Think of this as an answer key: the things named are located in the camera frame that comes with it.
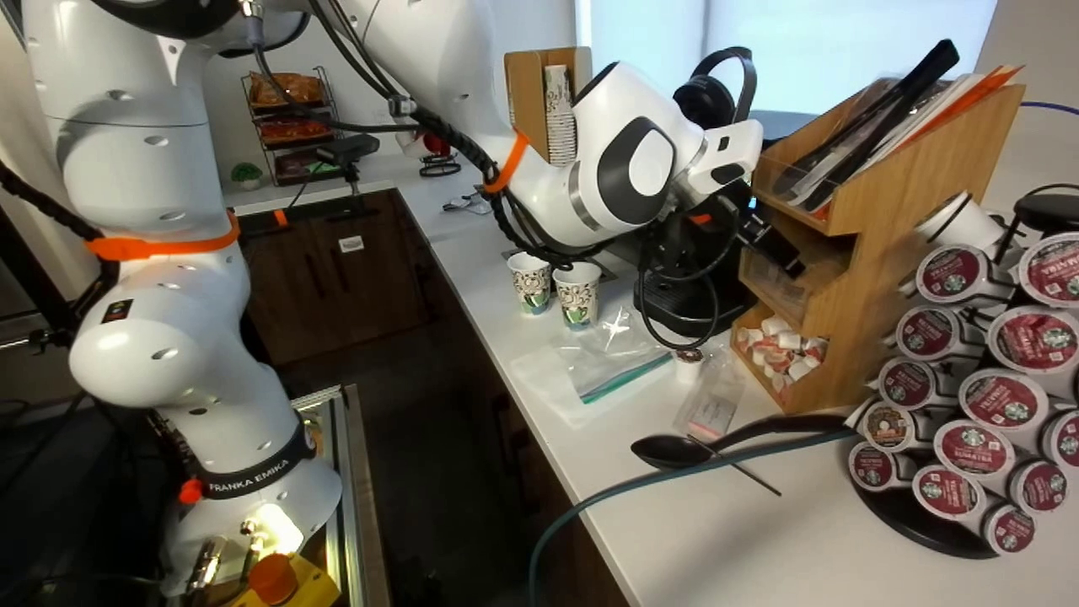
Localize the left paper cup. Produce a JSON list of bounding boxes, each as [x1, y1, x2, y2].
[[504, 252, 553, 315]]

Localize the clear zip bag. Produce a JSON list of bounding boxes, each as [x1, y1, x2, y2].
[[558, 325, 666, 403]]

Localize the teal cable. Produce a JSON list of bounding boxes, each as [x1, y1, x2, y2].
[[527, 430, 857, 607]]

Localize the coffee pod carousel rack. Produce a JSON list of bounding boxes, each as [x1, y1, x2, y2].
[[843, 183, 1079, 560]]

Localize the clear plastic packet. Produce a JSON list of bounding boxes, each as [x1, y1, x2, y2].
[[675, 354, 744, 442]]

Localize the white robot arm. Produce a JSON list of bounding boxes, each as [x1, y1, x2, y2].
[[21, 0, 763, 597]]

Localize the single coffee pod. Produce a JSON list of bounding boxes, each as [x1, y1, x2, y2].
[[675, 347, 703, 363]]

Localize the wooden cup dispenser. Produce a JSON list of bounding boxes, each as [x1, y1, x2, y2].
[[501, 46, 593, 156]]

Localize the dark wooden cabinet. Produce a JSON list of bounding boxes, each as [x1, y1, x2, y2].
[[240, 188, 436, 363]]

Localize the paper cup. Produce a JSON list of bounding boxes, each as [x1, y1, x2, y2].
[[504, 252, 553, 315], [553, 262, 599, 329]]

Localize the black tongs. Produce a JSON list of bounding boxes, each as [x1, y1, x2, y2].
[[772, 41, 956, 208]]

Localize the background snack shelf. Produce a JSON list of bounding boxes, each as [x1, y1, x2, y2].
[[243, 74, 339, 184]]

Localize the black coffee machine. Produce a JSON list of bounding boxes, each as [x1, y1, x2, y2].
[[632, 46, 754, 342]]

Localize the right paper cup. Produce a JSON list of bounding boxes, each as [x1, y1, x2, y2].
[[553, 262, 599, 329]]

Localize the black spoon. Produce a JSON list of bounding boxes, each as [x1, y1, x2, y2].
[[630, 414, 850, 470]]

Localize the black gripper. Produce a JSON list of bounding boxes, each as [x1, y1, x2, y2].
[[702, 183, 804, 275]]

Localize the wooden cupboard organizer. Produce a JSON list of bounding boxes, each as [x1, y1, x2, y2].
[[736, 74, 1025, 410]]

